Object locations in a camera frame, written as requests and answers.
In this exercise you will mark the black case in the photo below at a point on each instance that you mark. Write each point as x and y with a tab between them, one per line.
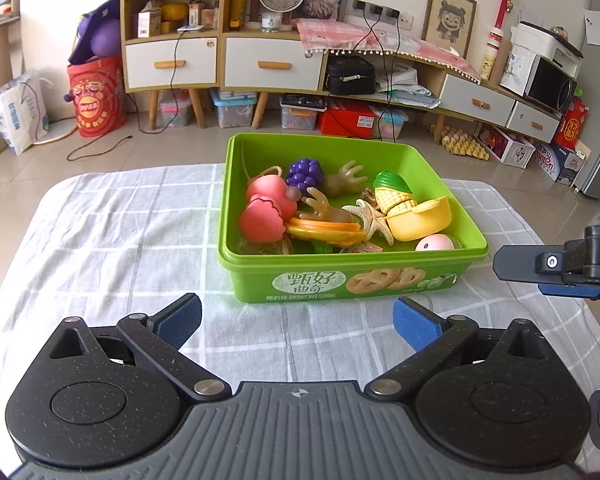
350	77

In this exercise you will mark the orange plastic lid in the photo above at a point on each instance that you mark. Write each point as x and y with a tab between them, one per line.
320	230

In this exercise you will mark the red gift box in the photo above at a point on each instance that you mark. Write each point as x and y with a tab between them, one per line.
570	122

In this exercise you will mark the clear storage box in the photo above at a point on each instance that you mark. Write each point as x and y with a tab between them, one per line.
392	122
175	112

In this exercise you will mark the purple plush toy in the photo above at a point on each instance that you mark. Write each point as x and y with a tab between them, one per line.
102	32

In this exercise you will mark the low wooden sideboard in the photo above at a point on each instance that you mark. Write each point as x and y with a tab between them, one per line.
475	92

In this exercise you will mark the clear plastic container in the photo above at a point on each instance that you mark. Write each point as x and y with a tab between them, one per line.
262	247

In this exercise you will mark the tan rubber octopus toy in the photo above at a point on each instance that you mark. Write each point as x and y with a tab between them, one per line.
347	180
325	210

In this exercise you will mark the white red carton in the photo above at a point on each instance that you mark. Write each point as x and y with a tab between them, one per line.
555	160

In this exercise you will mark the white printer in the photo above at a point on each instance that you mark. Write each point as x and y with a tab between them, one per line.
545	40

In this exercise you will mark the wooden cabinet with white drawer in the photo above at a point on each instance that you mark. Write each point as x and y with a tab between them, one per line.
170	65
275	67

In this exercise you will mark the black microwave oven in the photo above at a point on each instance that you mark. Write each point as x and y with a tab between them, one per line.
550	82

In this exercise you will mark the red cartoon bucket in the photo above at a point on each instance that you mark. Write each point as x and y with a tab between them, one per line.
97	100

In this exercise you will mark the white paper shopping bag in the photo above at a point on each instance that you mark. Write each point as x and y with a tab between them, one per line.
15	115

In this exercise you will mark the white starfish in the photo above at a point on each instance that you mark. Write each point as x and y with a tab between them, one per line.
375	220

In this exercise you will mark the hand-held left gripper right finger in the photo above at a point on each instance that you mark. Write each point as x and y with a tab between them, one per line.
417	322

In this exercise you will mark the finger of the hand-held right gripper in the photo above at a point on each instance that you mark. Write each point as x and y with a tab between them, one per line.
570	291
520	262

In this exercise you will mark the purple toy grapes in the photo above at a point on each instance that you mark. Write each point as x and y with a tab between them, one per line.
305	175

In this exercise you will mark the pink clear capsule ball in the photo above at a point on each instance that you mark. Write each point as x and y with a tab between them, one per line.
435	242

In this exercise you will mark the flat red box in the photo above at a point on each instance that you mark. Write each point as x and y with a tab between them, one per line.
347	120

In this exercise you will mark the yellow toy pot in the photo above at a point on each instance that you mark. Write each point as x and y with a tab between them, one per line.
420	225

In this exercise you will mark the yellow toy corn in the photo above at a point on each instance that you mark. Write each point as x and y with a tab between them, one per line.
395	200

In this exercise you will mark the brown seashell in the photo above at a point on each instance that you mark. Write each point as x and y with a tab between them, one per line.
369	196

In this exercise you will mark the red white cardboard box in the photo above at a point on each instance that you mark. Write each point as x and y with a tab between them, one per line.
505	147

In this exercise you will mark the grey checked tablecloth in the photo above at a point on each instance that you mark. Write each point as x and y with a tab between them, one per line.
130	240

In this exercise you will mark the stack of papers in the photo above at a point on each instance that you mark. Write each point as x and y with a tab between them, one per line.
405	85

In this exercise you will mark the row of wall sockets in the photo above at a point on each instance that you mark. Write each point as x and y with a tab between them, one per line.
380	10

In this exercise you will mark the tall paper cup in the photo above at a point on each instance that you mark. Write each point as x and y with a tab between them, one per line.
490	57

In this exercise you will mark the green plastic cookie box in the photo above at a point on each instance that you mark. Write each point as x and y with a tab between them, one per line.
260	285

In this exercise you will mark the black lid storage box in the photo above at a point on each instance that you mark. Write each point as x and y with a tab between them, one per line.
302	115

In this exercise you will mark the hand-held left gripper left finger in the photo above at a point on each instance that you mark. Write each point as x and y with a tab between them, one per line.
180	320

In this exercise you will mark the framed cartoon girl picture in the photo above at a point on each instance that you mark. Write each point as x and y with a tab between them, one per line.
450	20

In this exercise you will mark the pink rubber toy figure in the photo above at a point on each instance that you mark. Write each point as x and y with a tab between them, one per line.
262	220

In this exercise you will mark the pink checked cloth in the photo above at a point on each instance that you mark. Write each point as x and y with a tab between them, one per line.
330	32

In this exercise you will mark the blue lid storage box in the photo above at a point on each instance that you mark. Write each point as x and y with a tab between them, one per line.
235	112

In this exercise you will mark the yellow egg carton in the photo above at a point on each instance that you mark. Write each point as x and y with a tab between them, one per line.
460	142

